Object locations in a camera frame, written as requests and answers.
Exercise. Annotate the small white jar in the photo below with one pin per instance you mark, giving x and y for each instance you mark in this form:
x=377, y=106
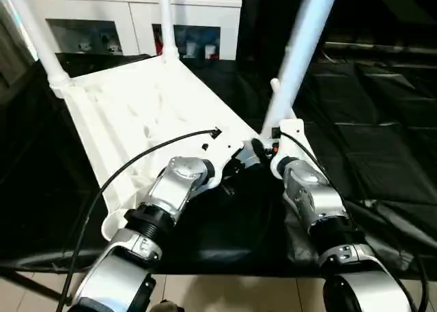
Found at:
x=190, y=49
x=210, y=50

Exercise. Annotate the long dark metal rod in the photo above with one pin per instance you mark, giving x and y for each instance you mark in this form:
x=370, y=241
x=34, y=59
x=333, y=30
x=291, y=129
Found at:
x=375, y=47

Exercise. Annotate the white glass-door cabinet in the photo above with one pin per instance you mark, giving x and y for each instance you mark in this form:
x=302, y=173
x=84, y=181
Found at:
x=136, y=8

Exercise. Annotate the grey curtain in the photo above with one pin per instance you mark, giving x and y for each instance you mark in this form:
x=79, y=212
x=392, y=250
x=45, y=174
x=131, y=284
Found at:
x=13, y=45

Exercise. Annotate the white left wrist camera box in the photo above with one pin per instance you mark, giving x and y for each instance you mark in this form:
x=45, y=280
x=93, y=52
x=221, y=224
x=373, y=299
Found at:
x=225, y=148

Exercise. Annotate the white plastic table top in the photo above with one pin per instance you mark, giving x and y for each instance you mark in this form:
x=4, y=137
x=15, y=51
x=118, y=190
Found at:
x=143, y=110

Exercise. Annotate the brown round robot part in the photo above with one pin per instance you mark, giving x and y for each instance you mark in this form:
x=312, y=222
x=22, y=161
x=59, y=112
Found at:
x=169, y=306

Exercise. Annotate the black folding table frame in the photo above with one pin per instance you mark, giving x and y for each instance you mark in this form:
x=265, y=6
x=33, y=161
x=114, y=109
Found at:
x=30, y=283

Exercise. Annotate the red bottle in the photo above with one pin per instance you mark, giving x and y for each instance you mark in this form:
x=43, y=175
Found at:
x=157, y=40

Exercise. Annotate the black backdrop cloth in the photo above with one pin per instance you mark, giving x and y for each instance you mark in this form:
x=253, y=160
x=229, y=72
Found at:
x=375, y=11

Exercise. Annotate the black work surface mat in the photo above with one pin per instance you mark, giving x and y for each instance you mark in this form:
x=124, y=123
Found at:
x=375, y=155

